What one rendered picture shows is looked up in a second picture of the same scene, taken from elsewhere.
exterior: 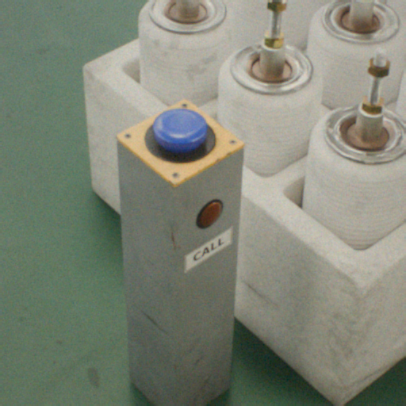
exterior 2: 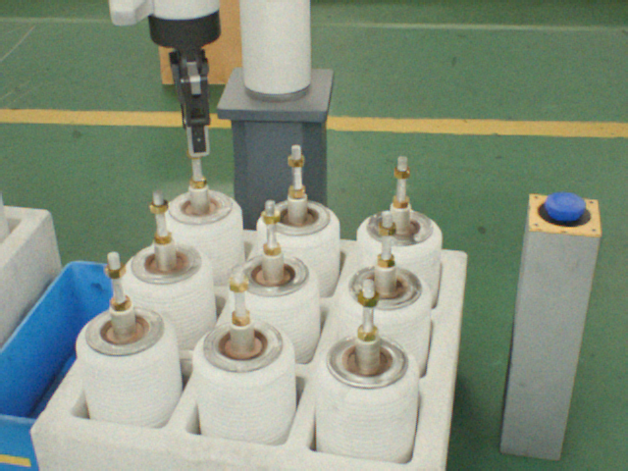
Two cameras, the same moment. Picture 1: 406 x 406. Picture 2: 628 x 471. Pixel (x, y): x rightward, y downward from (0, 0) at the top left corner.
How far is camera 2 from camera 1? 1.36 m
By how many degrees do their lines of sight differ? 88
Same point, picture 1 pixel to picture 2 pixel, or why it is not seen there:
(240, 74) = (412, 294)
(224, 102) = (427, 317)
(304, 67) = (365, 273)
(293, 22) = not seen: hidden behind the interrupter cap
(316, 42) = (314, 294)
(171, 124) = (571, 202)
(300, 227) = (455, 287)
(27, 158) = not seen: outside the picture
